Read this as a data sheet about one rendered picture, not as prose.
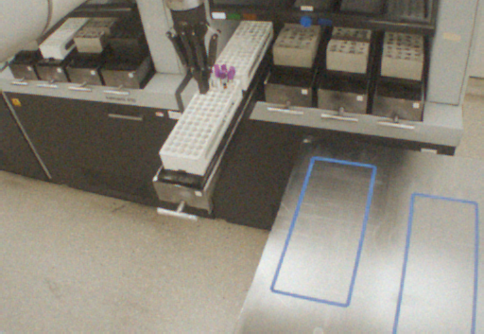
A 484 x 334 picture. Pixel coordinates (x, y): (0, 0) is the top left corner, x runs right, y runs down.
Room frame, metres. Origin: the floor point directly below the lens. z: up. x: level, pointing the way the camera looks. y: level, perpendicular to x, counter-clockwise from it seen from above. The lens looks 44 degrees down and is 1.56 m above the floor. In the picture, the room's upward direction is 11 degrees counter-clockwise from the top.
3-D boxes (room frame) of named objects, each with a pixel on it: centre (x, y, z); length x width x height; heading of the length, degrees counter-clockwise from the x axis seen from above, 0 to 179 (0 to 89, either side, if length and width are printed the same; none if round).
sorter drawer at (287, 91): (1.28, -0.31, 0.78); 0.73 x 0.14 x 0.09; 154
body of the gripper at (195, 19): (0.90, 0.05, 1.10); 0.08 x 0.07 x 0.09; 64
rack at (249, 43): (1.15, -0.08, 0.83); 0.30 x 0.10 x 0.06; 154
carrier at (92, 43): (1.38, 0.43, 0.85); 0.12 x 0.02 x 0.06; 64
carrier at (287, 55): (1.07, -0.21, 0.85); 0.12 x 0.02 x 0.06; 64
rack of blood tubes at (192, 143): (0.87, 0.06, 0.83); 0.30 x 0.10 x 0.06; 154
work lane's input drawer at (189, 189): (0.99, 0.00, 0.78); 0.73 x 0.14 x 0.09; 154
